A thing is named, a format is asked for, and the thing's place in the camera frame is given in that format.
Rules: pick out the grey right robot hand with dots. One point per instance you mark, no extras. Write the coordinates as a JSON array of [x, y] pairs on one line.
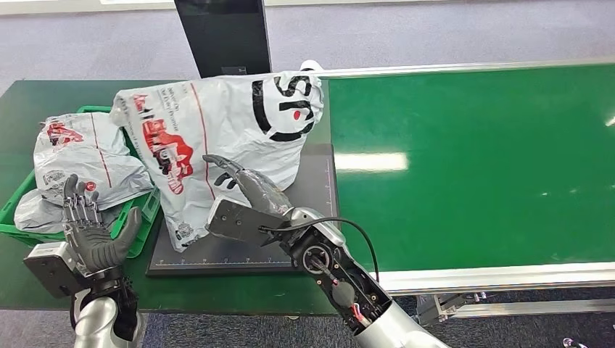
[[259, 189]]

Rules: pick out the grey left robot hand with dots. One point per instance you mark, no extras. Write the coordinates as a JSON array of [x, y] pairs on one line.
[[93, 245]]

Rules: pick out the white courier bag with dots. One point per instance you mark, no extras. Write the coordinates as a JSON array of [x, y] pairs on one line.
[[226, 125], [77, 158]]

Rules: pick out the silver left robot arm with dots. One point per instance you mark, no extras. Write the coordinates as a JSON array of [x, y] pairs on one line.
[[103, 317]]

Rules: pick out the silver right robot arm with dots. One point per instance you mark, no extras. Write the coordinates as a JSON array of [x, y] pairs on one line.
[[346, 288]]

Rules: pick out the green conveyor belt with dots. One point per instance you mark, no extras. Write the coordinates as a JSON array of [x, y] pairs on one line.
[[480, 168]]

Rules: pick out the aluminium conveyor support bar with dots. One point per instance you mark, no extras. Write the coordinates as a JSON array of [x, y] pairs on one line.
[[538, 307]]

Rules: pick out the green plastic crate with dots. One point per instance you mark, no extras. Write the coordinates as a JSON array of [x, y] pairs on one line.
[[137, 225]]

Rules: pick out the plain grey courier bag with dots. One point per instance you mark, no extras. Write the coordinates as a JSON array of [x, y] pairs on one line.
[[38, 216]]

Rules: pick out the white courier bag, red print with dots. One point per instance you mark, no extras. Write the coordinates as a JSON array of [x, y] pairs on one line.
[[77, 158]]

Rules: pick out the black scanner column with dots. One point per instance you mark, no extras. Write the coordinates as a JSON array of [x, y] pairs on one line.
[[226, 38]]

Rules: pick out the small metal floor object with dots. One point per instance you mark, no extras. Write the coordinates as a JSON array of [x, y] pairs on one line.
[[571, 343]]

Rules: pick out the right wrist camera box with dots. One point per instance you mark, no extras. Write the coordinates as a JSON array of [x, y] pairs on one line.
[[240, 223]]

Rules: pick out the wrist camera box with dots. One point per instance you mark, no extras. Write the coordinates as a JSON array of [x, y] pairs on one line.
[[240, 223], [48, 271]]

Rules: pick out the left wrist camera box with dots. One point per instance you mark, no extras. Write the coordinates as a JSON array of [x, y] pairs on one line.
[[48, 271]]

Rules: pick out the black scanner base plate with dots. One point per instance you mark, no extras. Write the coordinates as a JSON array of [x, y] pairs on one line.
[[312, 187]]

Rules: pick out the aluminium conveyor side rail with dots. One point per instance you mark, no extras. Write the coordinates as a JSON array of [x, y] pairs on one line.
[[504, 277], [456, 67]]

